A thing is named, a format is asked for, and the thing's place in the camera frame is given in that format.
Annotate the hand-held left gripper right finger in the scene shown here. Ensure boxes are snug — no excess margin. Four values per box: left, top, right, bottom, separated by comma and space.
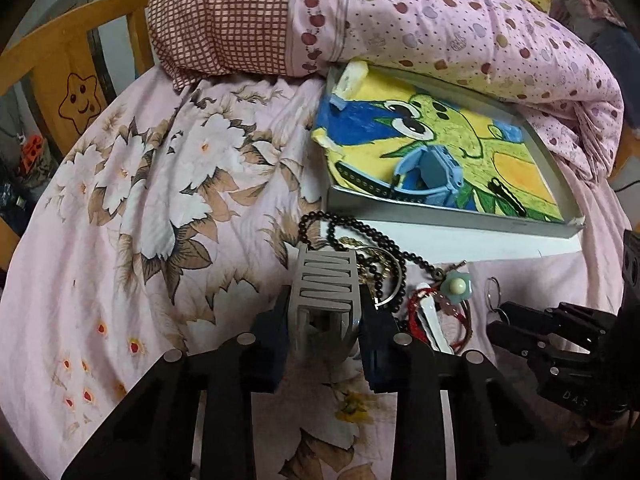
357, 287, 576, 480

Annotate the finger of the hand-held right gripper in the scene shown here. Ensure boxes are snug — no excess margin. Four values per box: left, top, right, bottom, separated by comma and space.
501, 301, 613, 343
486, 321, 558, 367

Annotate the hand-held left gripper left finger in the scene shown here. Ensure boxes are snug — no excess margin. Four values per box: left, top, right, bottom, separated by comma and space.
60, 285, 296, 480

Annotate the red string bracelet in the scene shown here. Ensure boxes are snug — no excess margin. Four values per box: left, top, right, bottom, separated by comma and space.
404, 282, 476, 352

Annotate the flower pendant with pearl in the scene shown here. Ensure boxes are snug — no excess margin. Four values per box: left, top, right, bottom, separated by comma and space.
440, 270, 474, 307

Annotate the grey hair claw clip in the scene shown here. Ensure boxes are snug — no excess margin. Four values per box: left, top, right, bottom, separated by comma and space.
290, 245, 364, 361

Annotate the black bead necklace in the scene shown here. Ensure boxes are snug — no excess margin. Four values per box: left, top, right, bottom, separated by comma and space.
297, 211, 441, 323

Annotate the shallow box with cartoon drawing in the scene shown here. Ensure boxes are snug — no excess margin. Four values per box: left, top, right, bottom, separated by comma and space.
310, 60, 586, 261

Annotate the white hair clip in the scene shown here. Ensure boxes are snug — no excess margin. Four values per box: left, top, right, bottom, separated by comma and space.
416, 295, 455, 354

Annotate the black hairpin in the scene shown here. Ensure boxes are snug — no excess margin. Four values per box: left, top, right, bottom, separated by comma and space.
487, 178, 529, 219

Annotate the blue smartwatch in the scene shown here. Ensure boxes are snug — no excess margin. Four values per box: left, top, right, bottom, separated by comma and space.
334, 144, 468, 209

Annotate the dark clothing pile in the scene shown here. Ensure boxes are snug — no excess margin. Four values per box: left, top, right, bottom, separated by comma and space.
547, 0, 640, 136

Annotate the orange toy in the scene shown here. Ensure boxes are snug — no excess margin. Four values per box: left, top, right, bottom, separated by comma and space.
17, 135, 49, 177

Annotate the pink dotted quilt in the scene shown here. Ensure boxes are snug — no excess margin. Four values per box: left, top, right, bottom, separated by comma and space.
289, 0, 626, 186

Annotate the red checked pillow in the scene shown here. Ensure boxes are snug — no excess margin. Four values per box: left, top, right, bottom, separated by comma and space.
149, 0, 301, 93

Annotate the wooden chair with star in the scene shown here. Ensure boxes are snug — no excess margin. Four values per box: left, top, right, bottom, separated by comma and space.
0, 0, 157, 281

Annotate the metal key ring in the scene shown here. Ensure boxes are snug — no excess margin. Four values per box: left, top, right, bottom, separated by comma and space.
483, 277, 505, 313

